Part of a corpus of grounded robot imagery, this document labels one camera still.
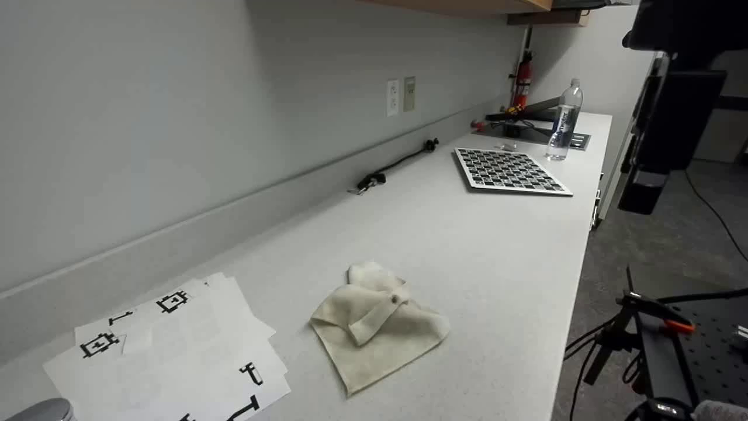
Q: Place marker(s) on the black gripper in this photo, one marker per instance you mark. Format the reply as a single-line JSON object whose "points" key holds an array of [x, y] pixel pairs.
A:
{"points": [[693, 117]]}

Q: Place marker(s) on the white cloth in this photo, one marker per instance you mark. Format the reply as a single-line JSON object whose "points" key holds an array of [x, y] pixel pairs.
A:
{"points": [[374, 336]]}

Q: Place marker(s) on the small black flat pad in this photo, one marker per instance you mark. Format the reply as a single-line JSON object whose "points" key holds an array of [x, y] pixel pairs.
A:
{"points": [[578, 142]]}

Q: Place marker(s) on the clear plastic water bottle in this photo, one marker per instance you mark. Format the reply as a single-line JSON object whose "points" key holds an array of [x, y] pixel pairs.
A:
{"points": [[564, 124]]}

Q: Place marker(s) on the checkerboard calibration board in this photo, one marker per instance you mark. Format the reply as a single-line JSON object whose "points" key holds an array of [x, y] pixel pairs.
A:
{"points": [[506, 170]]}

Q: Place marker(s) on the black tools pile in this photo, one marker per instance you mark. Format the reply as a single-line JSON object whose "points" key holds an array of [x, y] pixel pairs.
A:
{"points": [[523, 121]]}

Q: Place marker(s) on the red fire extinguisher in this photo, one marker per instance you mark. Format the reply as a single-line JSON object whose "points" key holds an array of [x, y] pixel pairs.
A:
{"points": [[523, 78]]}

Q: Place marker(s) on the black perforated breadboard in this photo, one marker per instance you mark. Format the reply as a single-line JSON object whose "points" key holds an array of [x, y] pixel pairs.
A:
{"points": [[717, 352]]}

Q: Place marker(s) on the black rod tool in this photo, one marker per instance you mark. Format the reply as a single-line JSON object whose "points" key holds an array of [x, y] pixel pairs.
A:
{"points": [[399, 165]]}

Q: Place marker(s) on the white printed marker paper sheet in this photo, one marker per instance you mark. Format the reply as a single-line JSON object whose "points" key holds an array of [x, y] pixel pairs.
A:
{"points": [[156, 388], [194, 313]]}

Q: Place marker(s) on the wooden wall cabinet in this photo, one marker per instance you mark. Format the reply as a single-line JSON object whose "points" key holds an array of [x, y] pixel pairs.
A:
{"points": [[468, 5]]}

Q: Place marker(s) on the white wall outlet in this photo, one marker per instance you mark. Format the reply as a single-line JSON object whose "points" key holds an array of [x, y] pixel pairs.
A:
{"points": [[393, 99]]}

